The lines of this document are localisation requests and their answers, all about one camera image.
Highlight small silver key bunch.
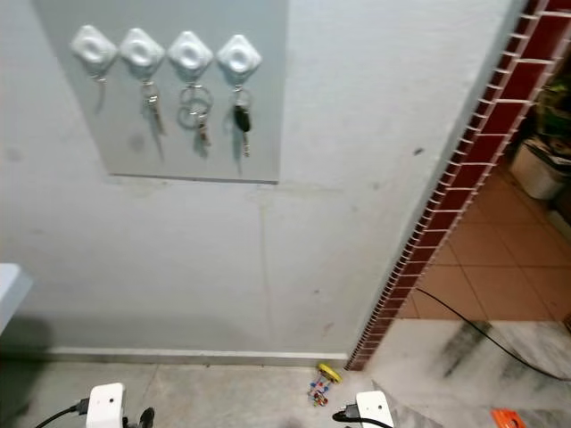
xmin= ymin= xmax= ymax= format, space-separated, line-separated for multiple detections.
xmin=140 ymin=80 xmax=163 ymax=136

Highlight black car key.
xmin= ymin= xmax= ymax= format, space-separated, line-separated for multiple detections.
xmin=232 ymin=86 xmax=253 ymax=159

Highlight yellow colourful toy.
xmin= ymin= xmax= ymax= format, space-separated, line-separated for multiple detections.
xmin=308 ymin=362 xmax=343 ymax=407

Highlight white bucket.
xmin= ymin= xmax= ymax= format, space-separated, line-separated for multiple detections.
xmin=510 ymin=138 xmax=571 ymax=202

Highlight orange object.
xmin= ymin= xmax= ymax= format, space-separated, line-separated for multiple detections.
xmin=490 ymin=407 xmax=527 ymax=428

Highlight dark green plant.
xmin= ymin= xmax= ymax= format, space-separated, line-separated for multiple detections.
xmin=534 ymin=76 xmax=571 ymax=136

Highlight grey wall board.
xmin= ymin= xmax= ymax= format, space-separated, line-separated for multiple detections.
xmin=34 ymin=0 xmax=290 ymax=185

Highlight white square wall hook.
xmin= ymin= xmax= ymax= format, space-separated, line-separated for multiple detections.
xmin=70 ymin=24 xmax=118 ymax=83
xmin=168 ymin=31 xmax=214 ymax=83
xmin=119 ymin=28 xmax=166 ymax=81
xmin=217 ymin=34 xmax=263 ymax=87

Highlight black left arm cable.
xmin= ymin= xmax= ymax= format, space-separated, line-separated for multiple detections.
xmin=36 ymin=401 xmax=90 ymax=428

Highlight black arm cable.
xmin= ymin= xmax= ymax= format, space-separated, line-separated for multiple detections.
xmin=332 ymin=406 xmax=367 ymax=425
xmin=36 ymin=401 xmax=90 ymax=428

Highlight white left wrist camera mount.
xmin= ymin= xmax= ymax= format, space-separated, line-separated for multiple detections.
xmin=87 ymin=383 xmax=126 ymax=428

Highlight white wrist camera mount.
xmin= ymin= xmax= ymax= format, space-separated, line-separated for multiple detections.
xmin=87 ymin=383 xmax=126 ymax=428
xmin=355 ymin=391 xmax=396 ymax=428

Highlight keys on large ring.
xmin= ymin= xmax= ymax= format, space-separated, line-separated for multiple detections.
xmin=177 ymin=85 xmax=215 ymax=149

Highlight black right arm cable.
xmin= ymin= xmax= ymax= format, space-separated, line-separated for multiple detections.
xmin=332 ymin=406 xmax=367 ymax=425

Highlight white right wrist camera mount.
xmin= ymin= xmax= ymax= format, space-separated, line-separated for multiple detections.
xmin=355 ymin=391 xmax=396 ymax=428

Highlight red tiled wall edge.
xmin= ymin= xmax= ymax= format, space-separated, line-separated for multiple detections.
xmin=345 ymin=0 xmax=571 ymax=372

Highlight black floor cable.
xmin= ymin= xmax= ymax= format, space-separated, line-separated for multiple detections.
xmin=415 ymin=288 xmax=571 ymax=383

